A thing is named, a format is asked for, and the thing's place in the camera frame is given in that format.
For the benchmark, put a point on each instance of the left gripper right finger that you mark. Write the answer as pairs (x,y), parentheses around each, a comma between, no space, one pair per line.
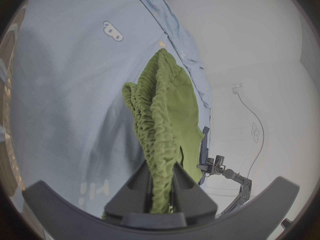
(192,199)

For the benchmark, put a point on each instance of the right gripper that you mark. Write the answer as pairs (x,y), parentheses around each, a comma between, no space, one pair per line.
(209,169)

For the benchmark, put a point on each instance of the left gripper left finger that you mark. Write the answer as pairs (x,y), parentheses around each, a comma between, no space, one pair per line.
(130,199)

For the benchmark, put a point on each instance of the green shorts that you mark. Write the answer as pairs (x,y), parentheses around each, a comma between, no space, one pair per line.
(160,124)

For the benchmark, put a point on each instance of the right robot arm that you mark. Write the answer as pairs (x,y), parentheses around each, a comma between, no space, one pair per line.
(243,186)

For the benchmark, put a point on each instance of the dark blue T-shirt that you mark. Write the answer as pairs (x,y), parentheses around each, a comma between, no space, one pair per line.
(205,144)

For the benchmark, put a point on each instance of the pale blue quilt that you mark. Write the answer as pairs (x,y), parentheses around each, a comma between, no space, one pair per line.
(180,34)

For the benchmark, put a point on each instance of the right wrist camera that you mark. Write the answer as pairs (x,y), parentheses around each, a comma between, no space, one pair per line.
(219,159)

